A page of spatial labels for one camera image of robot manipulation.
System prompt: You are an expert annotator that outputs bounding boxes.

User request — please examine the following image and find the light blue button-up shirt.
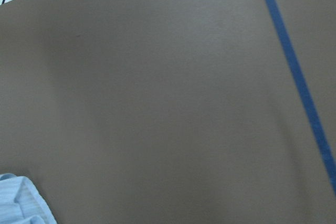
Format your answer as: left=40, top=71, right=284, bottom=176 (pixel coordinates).
left=1, top=173, right=57, bottom=223

